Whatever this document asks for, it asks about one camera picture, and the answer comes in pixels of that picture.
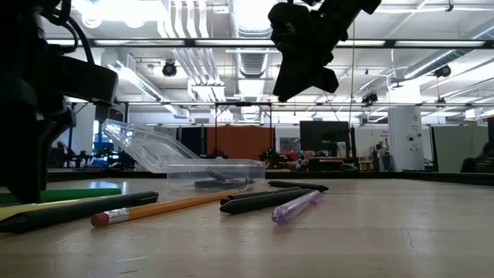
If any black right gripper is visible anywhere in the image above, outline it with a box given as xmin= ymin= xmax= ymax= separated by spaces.
xmin=268 ymin=0 xmax=381 ymax=103

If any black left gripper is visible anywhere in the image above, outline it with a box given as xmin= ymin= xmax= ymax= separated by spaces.
xmin=0 ymin=53 xmax=119 ymax=205

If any yellow highlighter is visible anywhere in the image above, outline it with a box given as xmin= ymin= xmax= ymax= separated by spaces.
xmin=0 ymin=197 xmax=128 ymax=223

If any green marker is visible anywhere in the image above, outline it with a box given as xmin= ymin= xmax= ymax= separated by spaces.
xmin=0 ymin=187 xmax=123 ymax=205

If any long thick black pen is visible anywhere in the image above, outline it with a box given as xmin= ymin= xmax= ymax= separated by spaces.
xmin=0 ymin=191 xmax=160 ymax=234

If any slim black pen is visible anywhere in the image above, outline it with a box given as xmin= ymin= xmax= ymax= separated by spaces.
xmin=267 ymin=180 xmax=330 ymax=193

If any thin black pen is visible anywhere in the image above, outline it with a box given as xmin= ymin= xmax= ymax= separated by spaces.
xmin=219 ymin=186 xmax=303 ymax=206

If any transparent purple pen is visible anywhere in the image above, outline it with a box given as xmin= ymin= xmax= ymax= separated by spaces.
xmin=271 ymin=189 xmax=326 ymax=225

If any matte black pen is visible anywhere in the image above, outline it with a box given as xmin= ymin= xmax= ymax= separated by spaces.
xmin=219 ymin=188 xmax=316 ymax=215

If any clear plastic supply box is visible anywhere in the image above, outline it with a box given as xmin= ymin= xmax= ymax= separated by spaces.
xmin=102 ymin=118 xmax=267 ymax=191

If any yellow pencil with red eraser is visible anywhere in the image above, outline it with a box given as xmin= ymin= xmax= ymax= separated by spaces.
xmin=90 ymin=188 xmax=240 ymax=229

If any black monitor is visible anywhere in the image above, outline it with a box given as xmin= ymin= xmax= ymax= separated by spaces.
xmin=299 ymin=120 xmax=351 ymax=158

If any black ceiling spotlight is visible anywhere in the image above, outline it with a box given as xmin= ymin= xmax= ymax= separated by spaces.
xmin=433 ymin=64 xmax=452 ymax=79
xmin=361 ymin=91 xmax=380 ymax=106
xmin=161 ymin=59 xmax=178 ymax=77

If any white round column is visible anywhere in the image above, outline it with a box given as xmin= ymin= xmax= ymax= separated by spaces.
xmin=387 ymin=106 xmax=425 ymax=172

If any thin hanging cable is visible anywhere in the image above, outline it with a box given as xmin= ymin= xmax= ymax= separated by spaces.
xmin=348 ymin=21 xmax=357 ymax=124

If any black metal frame stand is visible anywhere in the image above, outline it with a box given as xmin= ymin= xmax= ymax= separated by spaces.
xmin=214 ymin=101 xmax=273 ymax=155

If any silver ventilation duct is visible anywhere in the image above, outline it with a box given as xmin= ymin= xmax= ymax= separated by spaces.
xmin=229 ymin=0 xmax=283 ymax=79

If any orange partition wall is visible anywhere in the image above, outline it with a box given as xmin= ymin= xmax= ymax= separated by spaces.
xmin=205 ymin=125 xmax=276 ymax=160

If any black overhead frame beam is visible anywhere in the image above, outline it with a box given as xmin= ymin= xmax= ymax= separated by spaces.
xmin=46 ymin=38 xmax=494 ymax=49

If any black table edge rail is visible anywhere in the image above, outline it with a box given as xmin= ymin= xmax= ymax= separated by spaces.
xmin=46 ymin=168 xmax=494 ymax=187

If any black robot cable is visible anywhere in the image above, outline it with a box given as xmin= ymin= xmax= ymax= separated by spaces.
xmin=40 ymin=0 xmax=96 ymax=65

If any grey partition wall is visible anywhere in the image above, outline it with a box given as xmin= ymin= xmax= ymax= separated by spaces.
xmin=431 ymin=124 xmax=490 ymax=174

